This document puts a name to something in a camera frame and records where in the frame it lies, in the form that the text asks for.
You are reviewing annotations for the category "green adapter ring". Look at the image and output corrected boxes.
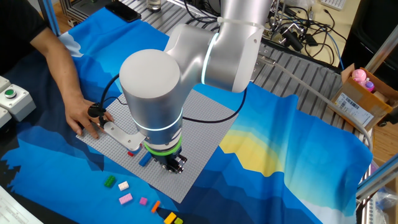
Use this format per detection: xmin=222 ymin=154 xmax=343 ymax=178
xmin=143 ymin=136 xmax=183 ymax=157

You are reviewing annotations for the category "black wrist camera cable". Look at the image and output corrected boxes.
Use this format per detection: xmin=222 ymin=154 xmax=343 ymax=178
xmin=87 ymin=73 xmax=248 ymax=128

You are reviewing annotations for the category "black cabinet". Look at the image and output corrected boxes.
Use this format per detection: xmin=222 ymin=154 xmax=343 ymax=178
xmin=340 ymin=0 xmax=398 ymax=91

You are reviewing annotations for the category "person's left hand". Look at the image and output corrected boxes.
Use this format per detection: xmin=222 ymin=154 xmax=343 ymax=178
xmin=64 ymin=95 xmax=114 ymax=140

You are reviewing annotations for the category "pink purple toy bottle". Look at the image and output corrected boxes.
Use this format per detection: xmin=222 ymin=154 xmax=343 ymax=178
xmin=363 ymin=78 xmax=376 ymax=93

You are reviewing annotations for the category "person in black shirt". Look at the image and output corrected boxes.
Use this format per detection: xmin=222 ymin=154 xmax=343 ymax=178
xmin=0 ymin=0 xmax=49 ymax=75

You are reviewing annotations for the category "blue mountain print tablecloth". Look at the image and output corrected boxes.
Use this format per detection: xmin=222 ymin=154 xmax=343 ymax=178
xmin=0 ymin=6 xmax=373 ymax=224

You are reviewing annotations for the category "pink pig toy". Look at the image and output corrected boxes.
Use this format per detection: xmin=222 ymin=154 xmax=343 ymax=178
xmin=351 ymin=68 xmax=368 ymax=83

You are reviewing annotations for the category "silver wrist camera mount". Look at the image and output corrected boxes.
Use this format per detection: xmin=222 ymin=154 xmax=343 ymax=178
xmin=103 ymin=121 xmax=147 ymax=152

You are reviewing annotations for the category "white keyboard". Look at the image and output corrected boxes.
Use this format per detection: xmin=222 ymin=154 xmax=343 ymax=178
xmin=320 ymin=0 xmax=347 ymax=11

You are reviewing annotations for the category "black aluminium frame rail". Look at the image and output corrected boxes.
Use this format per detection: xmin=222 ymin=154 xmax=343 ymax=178
xmin=58 ymin=0 xmax=108 ymax=23

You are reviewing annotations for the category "cardboard box with label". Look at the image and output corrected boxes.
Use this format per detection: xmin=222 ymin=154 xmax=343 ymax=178
xmin=326 ymin=63 xmax=398 ymax=132

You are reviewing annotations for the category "clear drinking glass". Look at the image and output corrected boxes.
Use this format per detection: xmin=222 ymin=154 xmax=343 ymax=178
xmin=146 ymin=0 xmax=162 ymax=12

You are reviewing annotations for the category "aluminium frame bar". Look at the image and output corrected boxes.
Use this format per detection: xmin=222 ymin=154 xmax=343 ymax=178
xmin=356 ymin=154 xmax=398 ymax=200

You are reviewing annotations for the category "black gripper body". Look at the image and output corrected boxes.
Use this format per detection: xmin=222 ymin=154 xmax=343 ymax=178
xmin=151 ymin=148 xmax=182 ymax=169

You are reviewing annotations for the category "grey box with green button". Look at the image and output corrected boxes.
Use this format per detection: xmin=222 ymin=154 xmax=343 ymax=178
xmin=0 ymin=83 xmax=37 ymax=123

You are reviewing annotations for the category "person's left forearm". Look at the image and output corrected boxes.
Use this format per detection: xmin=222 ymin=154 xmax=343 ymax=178
xmin=30 ymin=27 xmax=85 ymax=105

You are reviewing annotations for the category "light pink Lego brick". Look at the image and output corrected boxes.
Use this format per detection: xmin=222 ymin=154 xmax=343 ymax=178
xmin=118 ymin=192 xmax=134 ymax=205

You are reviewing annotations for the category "black smartphone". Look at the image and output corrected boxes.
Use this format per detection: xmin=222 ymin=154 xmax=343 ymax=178
xmin=104 ymin=0 xmax=142 ymax=23

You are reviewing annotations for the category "grey Lego baseplate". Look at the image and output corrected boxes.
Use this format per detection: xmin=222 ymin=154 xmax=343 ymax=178
xmin=76 ymin=89 xmax=239 ymax=204

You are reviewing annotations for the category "printed white paper sheet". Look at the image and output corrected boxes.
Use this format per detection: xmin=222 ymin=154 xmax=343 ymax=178
xmin=0 ymin=185 xmax=44 ymax=224

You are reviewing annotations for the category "blue Lego brick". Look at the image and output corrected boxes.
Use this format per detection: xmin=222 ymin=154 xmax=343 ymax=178
xmin=138 ymin=152 xmax=152 ymax=167

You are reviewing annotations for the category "clear plastic bag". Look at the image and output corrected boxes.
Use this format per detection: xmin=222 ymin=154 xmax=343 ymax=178
xmin=374 ymin=189 xmax=398 ymax=218

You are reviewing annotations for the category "black clamp mount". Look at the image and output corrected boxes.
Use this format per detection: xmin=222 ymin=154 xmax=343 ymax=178
xmin=377 ymin=105 xmax=398 ymax=128

